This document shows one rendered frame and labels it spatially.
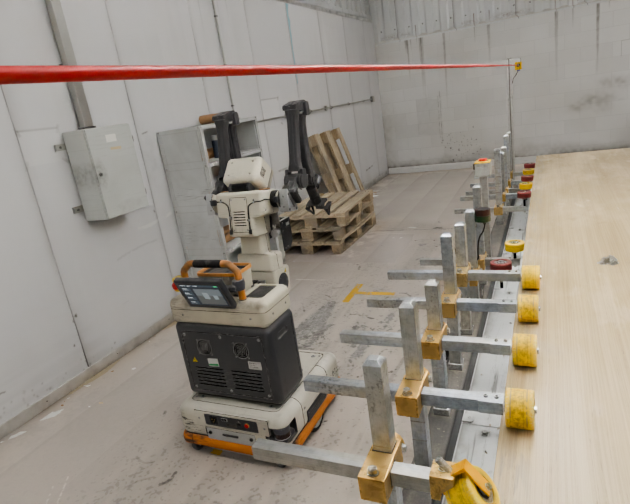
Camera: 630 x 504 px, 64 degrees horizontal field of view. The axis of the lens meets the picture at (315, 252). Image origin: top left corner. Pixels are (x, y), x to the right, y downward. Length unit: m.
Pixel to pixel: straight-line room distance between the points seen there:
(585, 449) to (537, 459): 0.10
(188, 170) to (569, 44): 7.06
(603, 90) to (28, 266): 8.61
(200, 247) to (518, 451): 3.63
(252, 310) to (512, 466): 1.41
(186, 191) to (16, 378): 1.86
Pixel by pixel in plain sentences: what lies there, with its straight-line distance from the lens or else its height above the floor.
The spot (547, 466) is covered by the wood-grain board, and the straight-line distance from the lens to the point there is 1.11.
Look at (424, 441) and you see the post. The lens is 1.30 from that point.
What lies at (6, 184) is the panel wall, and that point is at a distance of 3.52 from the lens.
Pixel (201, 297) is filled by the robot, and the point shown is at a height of 0.85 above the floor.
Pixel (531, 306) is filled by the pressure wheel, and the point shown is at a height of 0.96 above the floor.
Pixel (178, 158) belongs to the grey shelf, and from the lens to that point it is 4.31.
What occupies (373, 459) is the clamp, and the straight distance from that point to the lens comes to 1.00.
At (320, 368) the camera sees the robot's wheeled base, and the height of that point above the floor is 0.27.
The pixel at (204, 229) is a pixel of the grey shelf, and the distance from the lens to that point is 4.33.
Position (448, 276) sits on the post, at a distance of 1.62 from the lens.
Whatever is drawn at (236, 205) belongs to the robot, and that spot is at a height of 1.18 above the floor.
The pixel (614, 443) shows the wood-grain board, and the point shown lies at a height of 0.90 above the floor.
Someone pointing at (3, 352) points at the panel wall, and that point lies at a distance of 3.52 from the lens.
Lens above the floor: 1.61
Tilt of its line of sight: 17 degrees down
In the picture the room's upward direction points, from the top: 9 degrees counter-clockwise
